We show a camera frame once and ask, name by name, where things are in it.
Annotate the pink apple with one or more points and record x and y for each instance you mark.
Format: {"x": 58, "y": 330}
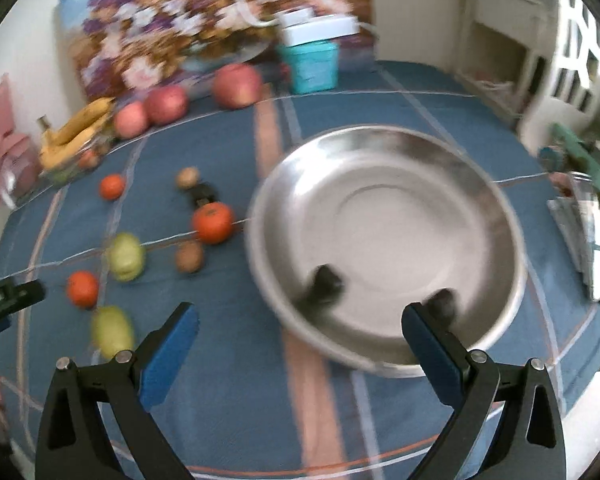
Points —
{"x": 131, "y": 120}

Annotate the clear plastic fruit tray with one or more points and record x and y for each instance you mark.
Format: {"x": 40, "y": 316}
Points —
{"x": 61, "y": 172}

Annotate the white shelf unit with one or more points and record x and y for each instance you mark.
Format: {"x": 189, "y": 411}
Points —
{"x": 500, "y": 46}

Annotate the large orange persimmon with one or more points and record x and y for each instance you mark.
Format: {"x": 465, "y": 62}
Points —
{"x": 213, "y": 223}

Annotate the large red apple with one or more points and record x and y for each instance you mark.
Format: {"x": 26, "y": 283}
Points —
{"x": 236, "y": 86}

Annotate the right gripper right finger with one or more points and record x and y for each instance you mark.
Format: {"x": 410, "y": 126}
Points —
{"x": 528, "y": 442}

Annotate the small orange tangerine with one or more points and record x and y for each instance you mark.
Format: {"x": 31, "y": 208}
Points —
{"x": 112, "y": 187}

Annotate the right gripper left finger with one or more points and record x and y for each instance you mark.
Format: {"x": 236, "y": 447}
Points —
{"x": 72, "y": 440}

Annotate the stack of magazines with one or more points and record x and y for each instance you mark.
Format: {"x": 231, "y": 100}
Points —
{"x": 576, "y": 211}

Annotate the blue plaid tablecloth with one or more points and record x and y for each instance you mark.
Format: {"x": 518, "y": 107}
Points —
{"x": 251, "y": 400}

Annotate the white chair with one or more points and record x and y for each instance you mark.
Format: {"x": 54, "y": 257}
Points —
{"x": 569, "y": 91}

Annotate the brown kiwi near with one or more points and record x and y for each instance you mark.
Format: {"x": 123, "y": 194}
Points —
{"x": 189, "y": 258}

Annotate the pink flower bouquet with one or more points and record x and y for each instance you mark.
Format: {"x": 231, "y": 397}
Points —
{"x": 19, "y": 165}

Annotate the floral painting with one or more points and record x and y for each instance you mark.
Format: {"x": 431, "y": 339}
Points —
{"x": 124, "y": 47}

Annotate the brown kiwi far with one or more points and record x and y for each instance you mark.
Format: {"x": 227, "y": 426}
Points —
{"x": 187, "y": 178}

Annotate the black avocado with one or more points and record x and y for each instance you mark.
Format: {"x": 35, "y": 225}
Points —
{"x": 325, "y": 288}
{"x": 202, "y": 194}

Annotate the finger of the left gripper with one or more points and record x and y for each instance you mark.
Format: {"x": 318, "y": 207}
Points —
{"x": 15, "y": 297}

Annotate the teal plastic box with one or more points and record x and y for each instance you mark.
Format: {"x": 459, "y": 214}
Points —
{"x": 312, "y": 67}

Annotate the banana bunch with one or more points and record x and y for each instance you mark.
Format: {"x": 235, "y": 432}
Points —
{"x": 59, "y": 145}

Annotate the green mango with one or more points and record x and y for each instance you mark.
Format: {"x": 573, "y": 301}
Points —
{"x": 112, "y": 331}
{"x": 126, "y": 257}

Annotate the large steel bowl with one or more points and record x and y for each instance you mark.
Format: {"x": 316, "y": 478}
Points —
{"x": 400, "y": 215}

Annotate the middle red apple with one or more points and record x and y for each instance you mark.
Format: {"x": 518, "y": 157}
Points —
{"x": 167, "y": 104}

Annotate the brown kiwi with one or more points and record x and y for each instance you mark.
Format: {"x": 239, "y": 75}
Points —
{"x": 189, "y": 258}
{"x": 187, "y": 178}

